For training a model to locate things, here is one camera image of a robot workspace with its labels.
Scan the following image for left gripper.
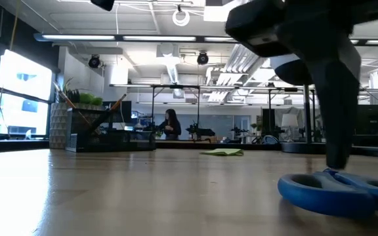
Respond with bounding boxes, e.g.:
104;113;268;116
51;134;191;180
90;0;115;12

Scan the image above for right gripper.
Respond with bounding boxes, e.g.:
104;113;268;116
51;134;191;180
225;0;378;170

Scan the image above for blue-handled scissors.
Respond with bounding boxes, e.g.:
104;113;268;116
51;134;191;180
276;168;378;220

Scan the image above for orange pencil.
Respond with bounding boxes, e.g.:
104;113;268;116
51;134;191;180
53;81;93;130
92;94;127;132

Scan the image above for yellow-green sticky note pad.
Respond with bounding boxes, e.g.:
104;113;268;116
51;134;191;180
199;148;245;157

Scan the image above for black mesh desk organizer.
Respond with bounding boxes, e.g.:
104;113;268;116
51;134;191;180
66;107;157;153

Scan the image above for large black monitor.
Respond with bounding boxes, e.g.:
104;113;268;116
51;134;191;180
356;104;378;135

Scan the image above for small white table lamp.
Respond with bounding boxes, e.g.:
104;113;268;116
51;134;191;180
280;113;299;142

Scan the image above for round black ceiling fixture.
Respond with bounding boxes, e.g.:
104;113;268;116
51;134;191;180
196;51;209;66
89;54;102;69

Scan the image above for globe table lamp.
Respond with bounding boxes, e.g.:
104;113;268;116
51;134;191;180
269;54;327;155

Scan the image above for arched dark chair back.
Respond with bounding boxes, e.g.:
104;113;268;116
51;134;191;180
261;134;280;145

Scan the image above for small black monitor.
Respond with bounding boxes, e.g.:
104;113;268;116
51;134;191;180
105;100;133;124

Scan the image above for potted plant white patterned pot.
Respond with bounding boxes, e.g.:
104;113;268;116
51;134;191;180
49;77;104;150

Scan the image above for person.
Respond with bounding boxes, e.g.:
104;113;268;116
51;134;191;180
158;108;182;141

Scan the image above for white coiled cable ring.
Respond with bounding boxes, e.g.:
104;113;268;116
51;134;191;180
172;9;191;27

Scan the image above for white ceiling duct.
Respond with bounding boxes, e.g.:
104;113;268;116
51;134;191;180
156;42;182;85

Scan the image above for black background workstation frame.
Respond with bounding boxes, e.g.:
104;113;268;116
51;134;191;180
110;83;203;132

